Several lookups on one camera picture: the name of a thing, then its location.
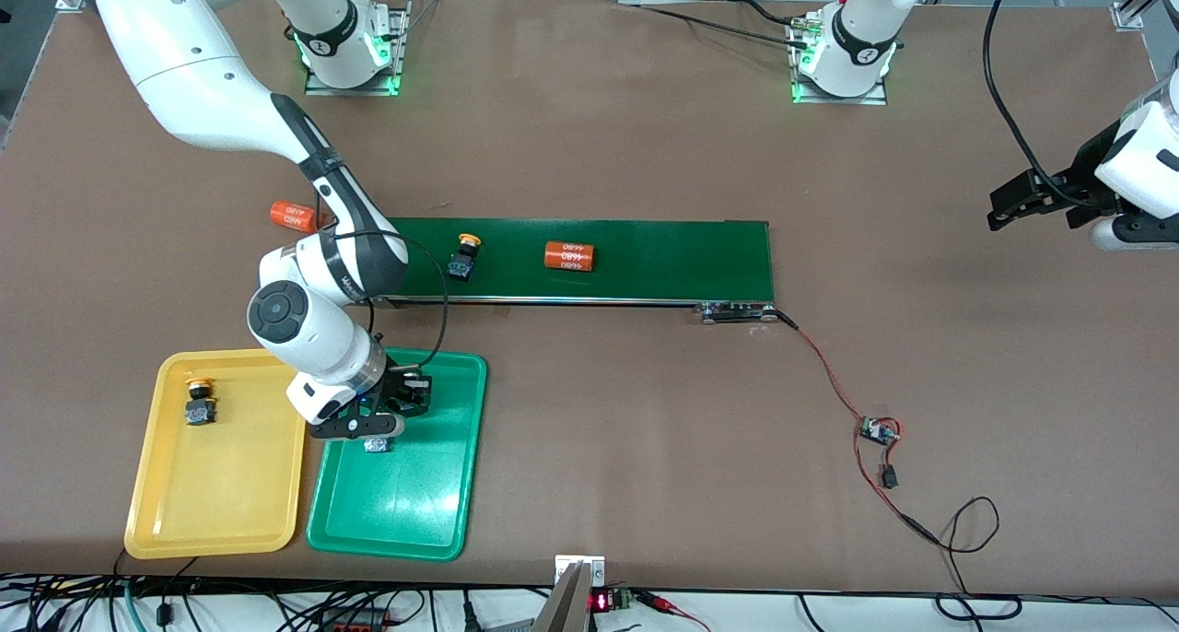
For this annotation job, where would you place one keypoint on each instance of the grey camera mount bar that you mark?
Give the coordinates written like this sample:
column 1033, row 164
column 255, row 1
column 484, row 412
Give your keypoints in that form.
column 564, row 609

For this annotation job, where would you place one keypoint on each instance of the red digit display module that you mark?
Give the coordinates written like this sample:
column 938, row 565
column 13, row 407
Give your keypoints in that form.
column 601, row 602

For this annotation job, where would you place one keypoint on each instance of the small green circuit board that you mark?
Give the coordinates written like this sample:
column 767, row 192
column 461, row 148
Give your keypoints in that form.
column 877, row 431

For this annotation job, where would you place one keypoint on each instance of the orange and black power strip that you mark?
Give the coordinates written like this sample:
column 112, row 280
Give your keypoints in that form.
column 359, row 621

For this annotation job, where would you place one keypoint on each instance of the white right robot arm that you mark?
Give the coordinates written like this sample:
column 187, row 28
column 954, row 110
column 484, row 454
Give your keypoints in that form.
column 184, row 61

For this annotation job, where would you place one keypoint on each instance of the green plastic tray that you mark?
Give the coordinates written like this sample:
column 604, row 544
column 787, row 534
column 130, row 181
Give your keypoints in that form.
column 414, row 503

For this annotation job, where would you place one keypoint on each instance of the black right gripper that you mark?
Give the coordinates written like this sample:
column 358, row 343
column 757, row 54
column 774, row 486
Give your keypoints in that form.
column 398, row 380

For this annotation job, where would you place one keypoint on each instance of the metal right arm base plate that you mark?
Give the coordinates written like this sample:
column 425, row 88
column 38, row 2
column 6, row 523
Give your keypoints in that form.
column 322, row 89

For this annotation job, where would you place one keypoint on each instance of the green belt conveyor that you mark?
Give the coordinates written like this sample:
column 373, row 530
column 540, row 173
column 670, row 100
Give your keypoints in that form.
column 663, row 263

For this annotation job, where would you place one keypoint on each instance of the orange 4680 battery cylinder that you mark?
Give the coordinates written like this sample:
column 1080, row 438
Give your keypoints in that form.
column 290, row 216
column 569, row 256

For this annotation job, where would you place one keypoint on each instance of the red clip lead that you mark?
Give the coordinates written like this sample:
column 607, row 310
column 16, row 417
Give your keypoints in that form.
column 659, row 601

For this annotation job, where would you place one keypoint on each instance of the small metal bracket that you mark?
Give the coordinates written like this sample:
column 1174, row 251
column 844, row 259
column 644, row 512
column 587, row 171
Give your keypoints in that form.
column 597, row 572

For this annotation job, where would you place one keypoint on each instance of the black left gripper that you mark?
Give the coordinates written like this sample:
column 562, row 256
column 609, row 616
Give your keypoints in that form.
column 1088, row 167

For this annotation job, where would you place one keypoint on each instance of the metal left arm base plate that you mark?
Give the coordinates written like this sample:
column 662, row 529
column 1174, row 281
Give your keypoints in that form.
column 829, row 101

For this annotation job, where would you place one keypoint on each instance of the yellow plastic tray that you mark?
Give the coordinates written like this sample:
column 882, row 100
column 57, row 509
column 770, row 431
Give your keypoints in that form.
column 221, row 503

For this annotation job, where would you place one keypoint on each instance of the yellow push button switch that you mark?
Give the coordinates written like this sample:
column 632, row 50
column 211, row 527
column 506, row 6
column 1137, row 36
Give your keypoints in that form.
column 199, row 413
column 460, row 267

